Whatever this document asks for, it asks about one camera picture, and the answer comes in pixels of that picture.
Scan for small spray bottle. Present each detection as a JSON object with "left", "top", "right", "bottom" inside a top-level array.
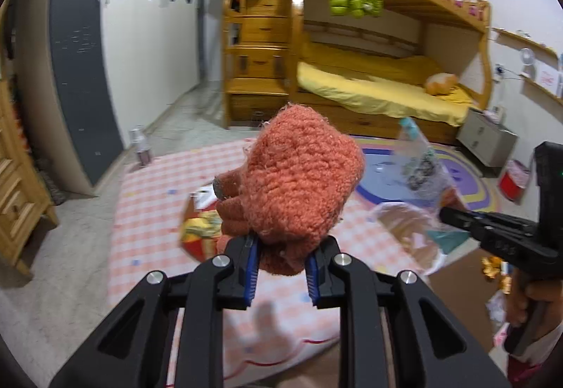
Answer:
[{"left": 129, "top": 128, "right": 153, "bottom": 166}]

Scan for clear plastic bag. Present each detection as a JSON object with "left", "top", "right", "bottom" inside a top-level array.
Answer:
[{"left": 372, "top": 201, "right": 473, "bottom": 276}]

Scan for grey nightstand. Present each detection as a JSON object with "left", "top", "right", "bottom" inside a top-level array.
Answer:
[{"left": 456, "top": 109, "right": 519, "bottom": 171}]

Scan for yellow bed sheet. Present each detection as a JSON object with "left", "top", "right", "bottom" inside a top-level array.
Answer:
[{"left": 297, "top": 40, "right": 480, "bottom": 127}]

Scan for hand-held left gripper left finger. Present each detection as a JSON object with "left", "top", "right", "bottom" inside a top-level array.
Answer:
[{"left": 48, "top": 234, "right": 260, "bottom": 388}]

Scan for person's right hand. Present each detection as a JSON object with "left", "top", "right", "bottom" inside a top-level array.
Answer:
[{"left": 506, "top": 271, "right": 563, "bottom": 326}]

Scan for wooden cabinet with drawers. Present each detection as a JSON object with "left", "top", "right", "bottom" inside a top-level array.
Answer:
[{"left": 0, "top": 0, "right": 60, "bottom": 276}]

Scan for small white fan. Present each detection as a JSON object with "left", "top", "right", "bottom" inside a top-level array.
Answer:
[{"left": 519, "top": 47, "right": 538, "bottom": 78}]

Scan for crumpled clear plastic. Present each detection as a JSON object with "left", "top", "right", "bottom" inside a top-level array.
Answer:
[{"left": 486, "top": 291, "right": 511, "bottom": 324}]

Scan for person's right forearm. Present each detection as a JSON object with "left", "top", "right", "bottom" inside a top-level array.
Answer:
[{"left": 519, "top": 318, "right": 563, "bottom": 367}]

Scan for table with pink checked cloth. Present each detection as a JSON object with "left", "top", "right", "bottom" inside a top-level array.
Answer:
[{"left": 108, "top": 137, "right": 432, "bottom": 375}]

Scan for red box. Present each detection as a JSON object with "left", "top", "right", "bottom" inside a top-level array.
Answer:
[{"left": 498, "top": 159, "right": 531, "bottom": 201}]

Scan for white card with red print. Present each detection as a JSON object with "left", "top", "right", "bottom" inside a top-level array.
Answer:
[{"left": 539, "top": 63, "right": 562, "bottom": 90}]

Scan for rainbow oval rug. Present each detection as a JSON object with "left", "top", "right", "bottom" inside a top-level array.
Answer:
[{"left": 347, "top": 135, "right": 500, "bottom": 213}]

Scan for orange plush toy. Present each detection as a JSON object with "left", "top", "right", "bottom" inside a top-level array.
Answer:
[{"left": 424, "top": 72, "right": 459, "bottom": 96}]

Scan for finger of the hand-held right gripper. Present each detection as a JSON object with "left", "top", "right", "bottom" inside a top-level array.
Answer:
[{"left": 440, "top": 205, "right": 498, "bottom": 241}]

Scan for white and grey wardrobe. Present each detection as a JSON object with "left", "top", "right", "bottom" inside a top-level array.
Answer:
[{"left": 48, "top": 0, "right": 207, "bottom": 186}]

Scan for white folded carton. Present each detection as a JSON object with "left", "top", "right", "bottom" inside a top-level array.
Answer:
[{"left": 189, "top": 188, "right": 218, "bottom": 210}]

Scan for yellow red printed packet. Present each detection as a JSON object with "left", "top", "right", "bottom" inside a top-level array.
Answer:
[{"left": 180, "top": 212, "right": 229, "bottom": 263}]

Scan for yellow toy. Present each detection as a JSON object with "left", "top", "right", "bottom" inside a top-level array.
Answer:
[{"left": 481, "top": 256, "right": 513, "bottom": 280}]

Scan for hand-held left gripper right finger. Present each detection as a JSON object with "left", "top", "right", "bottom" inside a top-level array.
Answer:
[{"left": 304, "top": 236, "right": 513, "bottom": 388}]

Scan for wooden bunk bed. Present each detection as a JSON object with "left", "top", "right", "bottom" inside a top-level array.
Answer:
[{"left": 288, "top": 0, "right": 493, "bottom": 147}]

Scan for orange knit cloth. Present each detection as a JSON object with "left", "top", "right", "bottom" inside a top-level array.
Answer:
[{"left": 213, "top": 103, "right": 366, "bottom": 276}]

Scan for wooden staircase with drawers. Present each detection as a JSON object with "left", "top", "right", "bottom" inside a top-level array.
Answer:
[{"left": 222, "top": 0, "right": 293, "bottom": 129}]

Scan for clear plastic wrapper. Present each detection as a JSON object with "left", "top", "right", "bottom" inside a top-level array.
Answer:
[{"left": 396, "top": 117, "right": 462, "bottom": 217}]

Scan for wooden wall shelf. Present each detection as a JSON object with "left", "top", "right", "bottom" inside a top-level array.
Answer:
[
  {"left": 519, "top": 74, "right": 563, "bottom": 99},
  {"left": 492, "top": 27, "right": 563, "bottom": 60}
]

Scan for red pants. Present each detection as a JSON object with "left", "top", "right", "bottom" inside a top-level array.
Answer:
[{"left": 508, "top": 355, "right": 563, "bottom": 386}]

